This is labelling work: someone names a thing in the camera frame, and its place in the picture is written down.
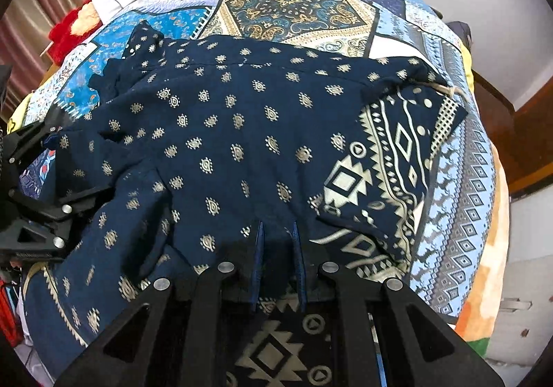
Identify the white cabinet with stickers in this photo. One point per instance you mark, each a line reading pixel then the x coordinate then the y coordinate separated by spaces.
pixel 518 283

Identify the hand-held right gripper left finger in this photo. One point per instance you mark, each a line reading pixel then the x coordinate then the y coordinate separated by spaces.
pixel 259 248

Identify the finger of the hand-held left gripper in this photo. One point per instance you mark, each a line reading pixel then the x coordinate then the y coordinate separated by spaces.
pixel 47 210
pixel 30 141

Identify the navy patterned garment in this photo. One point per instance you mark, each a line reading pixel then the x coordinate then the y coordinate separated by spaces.
pixel 216 132

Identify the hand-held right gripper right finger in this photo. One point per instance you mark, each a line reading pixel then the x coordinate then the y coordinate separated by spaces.
pixel 298 248

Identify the red cloth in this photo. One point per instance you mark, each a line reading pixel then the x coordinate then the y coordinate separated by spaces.
pixel 5 309

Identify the blue patchwork blanket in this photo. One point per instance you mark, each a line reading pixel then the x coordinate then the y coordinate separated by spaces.
pixel 293 11

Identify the red plush toy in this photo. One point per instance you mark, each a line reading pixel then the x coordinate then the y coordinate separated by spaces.
pixel 71 30

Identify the grey backpack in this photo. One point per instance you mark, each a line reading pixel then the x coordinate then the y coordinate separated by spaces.
pixel 461 30

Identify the striped brown curtain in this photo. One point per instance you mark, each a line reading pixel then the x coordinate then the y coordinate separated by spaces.
pixel 26 24

